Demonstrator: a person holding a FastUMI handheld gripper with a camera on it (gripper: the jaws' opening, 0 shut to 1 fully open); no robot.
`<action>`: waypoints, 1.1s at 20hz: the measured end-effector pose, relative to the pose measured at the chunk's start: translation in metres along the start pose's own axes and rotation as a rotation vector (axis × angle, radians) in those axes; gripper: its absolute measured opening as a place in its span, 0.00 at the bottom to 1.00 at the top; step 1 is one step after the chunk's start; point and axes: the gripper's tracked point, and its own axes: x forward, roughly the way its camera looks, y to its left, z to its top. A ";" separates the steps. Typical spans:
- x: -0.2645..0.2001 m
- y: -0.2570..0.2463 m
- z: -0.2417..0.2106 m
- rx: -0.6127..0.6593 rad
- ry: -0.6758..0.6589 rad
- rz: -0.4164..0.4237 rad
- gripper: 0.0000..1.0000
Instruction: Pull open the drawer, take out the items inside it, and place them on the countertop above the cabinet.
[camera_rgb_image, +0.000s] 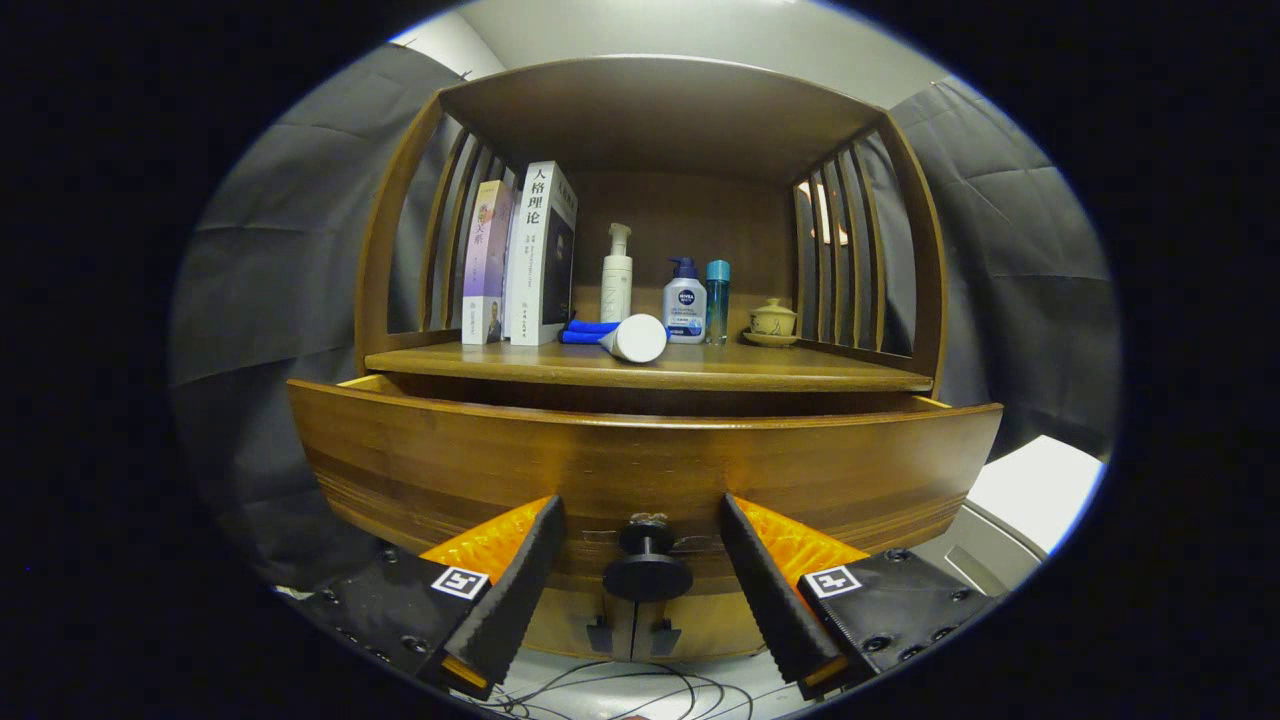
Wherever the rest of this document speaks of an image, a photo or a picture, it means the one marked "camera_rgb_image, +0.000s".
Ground white and green tube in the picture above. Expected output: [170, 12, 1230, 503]
[597, 313, 669, 364]

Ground thin purple book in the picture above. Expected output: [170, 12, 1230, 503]
[461, 180, 514, 346]

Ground white table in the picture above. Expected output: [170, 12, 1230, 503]
[965, 433, 1108, 556]

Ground black floor cables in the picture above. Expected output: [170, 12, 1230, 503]
[480, 660, 766, 720]

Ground wooden drawer with black knob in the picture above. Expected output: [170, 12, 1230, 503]
[287, 373, 1004, 606]

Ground white bottle with blue pump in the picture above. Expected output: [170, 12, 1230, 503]
[663, 257, 708, 345]

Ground teal clear bottle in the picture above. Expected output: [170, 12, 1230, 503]
[705, 260, 732, 345]

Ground grey slatted chair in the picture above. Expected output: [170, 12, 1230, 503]
[912, 500, 1046, 598]

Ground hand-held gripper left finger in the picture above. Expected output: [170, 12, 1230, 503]
[300, 495, 567, 701]

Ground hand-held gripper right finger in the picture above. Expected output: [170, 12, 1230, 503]
[718, 493, 1003, 701]

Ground wooden countertop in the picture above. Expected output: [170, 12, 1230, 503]
[363, 338, 936, 393]

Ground thick white book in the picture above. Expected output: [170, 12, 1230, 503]
[503, 161, 579, 347]

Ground yellow lidded teacup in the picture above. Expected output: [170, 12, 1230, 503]
[750, 298, 798, 337]

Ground tall white pump bottle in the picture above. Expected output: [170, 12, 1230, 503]
[600, 222, 634, 323]

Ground brown wooden cabinet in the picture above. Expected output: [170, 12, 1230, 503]
[353, 55, 949, 663]

